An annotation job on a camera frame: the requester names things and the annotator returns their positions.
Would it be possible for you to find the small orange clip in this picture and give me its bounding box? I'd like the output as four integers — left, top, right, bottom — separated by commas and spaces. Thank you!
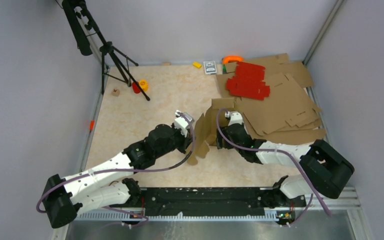
89, 120, 95, 132

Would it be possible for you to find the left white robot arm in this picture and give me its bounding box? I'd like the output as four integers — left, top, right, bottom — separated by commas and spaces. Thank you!
36, 117, 195, 229

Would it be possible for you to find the brown cardboard box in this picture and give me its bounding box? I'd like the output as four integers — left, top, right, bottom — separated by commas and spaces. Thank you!
186, 97, 236, 166

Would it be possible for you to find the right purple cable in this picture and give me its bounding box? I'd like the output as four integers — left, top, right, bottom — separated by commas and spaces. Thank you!
215, 107, 333, 226

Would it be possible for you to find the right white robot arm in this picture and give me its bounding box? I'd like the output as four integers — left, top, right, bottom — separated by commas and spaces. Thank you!
217, 123, 355, 206

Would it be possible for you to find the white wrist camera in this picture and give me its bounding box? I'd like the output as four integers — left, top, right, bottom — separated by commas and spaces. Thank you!
224, 111, 244, 126
173, 110, 195, 137

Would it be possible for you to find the small wooden block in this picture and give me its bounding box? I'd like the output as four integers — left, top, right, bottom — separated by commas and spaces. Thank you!
111, 88, 121, 97

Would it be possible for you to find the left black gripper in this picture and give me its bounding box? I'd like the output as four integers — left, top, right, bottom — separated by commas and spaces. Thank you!
155, 122, 196, 159

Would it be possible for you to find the playing card deck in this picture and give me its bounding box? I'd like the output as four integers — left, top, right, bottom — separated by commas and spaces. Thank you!
203, 60, 217, 75

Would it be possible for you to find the yellow and red toy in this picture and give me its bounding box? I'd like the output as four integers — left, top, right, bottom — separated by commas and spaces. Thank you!
131, 79, 149, 94

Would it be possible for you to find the black tripod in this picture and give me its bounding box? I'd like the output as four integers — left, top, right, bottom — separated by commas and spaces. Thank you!
60, 0, 151, 101

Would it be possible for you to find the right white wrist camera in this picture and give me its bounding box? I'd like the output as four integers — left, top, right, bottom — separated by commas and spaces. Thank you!
224, 111, 244, 126

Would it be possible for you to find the yellow block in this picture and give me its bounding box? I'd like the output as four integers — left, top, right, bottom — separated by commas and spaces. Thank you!
192, 61, 202, 69

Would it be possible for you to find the purple cable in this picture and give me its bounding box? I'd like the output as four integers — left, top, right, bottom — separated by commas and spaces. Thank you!
215, 107, 333, 226
35, 111, 197, 229

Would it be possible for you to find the red cardboard box blank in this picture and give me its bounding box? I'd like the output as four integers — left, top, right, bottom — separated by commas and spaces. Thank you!
225, 61, 271, 100

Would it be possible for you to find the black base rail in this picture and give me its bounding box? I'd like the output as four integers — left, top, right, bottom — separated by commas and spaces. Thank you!
112, 187, 307, 225

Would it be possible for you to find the stack of brown cardboard blanks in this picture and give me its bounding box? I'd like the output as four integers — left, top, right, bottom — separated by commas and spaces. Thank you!
216, 53, 327, 145

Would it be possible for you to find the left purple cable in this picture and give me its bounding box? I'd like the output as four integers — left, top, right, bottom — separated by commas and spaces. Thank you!
35, 111, 197, 229

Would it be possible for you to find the orange tape ring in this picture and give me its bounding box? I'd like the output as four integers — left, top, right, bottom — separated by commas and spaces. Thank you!
222, 55, 245, 65

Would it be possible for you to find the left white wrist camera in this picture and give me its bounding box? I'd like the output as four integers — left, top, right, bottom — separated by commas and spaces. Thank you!
173, 110, 195, 137

